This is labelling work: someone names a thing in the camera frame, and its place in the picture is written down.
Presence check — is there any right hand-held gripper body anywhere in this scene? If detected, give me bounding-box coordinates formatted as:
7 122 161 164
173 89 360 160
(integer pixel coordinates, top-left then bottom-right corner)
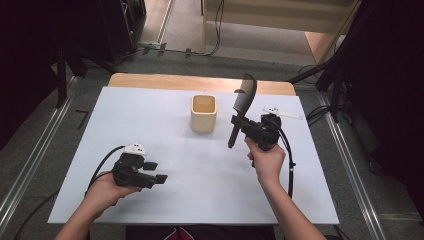
239 106 305 152

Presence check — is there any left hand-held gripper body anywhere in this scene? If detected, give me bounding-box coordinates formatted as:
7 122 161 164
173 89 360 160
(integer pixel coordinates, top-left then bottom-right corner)
111 142 158 190

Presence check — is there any person's right hand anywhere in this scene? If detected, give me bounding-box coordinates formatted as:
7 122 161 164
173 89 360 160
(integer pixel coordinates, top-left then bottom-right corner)
243 136 287 186

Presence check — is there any person's left hand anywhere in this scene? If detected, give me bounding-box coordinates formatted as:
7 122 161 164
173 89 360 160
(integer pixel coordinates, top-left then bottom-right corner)
84 171 143 220

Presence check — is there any beige square cup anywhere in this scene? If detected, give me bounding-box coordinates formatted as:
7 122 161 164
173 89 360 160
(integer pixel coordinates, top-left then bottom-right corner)
190 94 219 134

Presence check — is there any person's dark clothing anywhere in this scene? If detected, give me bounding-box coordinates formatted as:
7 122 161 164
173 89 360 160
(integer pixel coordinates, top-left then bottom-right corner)
125 225 277 240

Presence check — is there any black metal stand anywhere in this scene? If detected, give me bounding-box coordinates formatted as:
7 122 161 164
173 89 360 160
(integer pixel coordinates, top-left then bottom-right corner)
287 0 371 125
53 36 119 110

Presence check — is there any light wooden furniture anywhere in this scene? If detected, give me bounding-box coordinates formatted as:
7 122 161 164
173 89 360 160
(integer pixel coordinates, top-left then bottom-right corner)
200 0 363 65

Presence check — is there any black equipment cabinet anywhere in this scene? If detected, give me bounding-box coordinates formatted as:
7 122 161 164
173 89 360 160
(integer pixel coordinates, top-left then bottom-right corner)
98 0 148 64

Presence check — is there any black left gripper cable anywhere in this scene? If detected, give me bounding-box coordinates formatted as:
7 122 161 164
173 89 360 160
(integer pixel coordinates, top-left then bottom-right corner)
12 144 128 240

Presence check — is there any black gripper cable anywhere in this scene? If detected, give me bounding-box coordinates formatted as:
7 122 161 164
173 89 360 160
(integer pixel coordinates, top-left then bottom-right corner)
277 127 297 199
12 144 128 240

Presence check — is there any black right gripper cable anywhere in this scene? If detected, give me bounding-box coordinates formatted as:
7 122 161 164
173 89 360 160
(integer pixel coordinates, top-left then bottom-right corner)
277 127 297 199

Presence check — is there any black floor cable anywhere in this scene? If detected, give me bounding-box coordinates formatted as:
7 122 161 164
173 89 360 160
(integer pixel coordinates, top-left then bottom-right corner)
305 104 335 127

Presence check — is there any metal floor rail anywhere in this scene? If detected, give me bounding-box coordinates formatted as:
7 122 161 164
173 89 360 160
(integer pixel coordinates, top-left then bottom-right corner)
0 75 81 231
316 91 389 240

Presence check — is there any black hanging cable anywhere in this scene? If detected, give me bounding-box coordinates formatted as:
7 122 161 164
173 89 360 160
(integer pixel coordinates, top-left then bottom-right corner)
199 0 226 57

